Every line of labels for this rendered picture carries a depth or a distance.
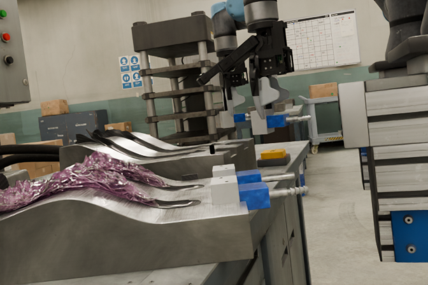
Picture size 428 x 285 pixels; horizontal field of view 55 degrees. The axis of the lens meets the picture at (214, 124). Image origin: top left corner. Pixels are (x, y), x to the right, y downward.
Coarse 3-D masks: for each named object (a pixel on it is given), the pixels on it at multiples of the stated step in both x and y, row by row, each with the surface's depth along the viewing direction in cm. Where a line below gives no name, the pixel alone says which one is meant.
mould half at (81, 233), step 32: (64, 192) 54; (96, 192) 53; (160, 192) 64; (192, 192) 63; (0, 224) 49; (32, 224) 49; (64, 224) 49; (96, 224) 49; (128, 224) 49; (160, 224) 48; (192, 224) 48; (224, 224) 48; (0, 256) 49; (32, 256) 49; (64, 256) 49; (96, 256) 49; (128, 256) 49; (160, 256) 49; (192, 256) 49; (224, 256) 48
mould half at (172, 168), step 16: (80, 144) 88; (96, 144) 91; (128, 144) 98; (160, 144) 107; (208, 144) 102; (224, 144) 94; (240, 144) 90; (64, 160) 89; (80, 160) 88; (128, 160) 87; (144, 160) 88; (160, 160) 83; (176, 160) 81; (192, 160) 80; (208, 160) 79; (224, 160) 78; (240, 160) 89; (256, 160) 103; (48, 176) 99; (160, 176) 82; (176, 176) 81; (208, 176) 79
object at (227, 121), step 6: (222, 114) 132; (228, 114) 132; (234, 114) 133; (240, 114) 133; (222, 120) 132; (228, 120) 132; (234, 120) 133; (240, 120) 133; (222, 126) 133; (228, 126) 132
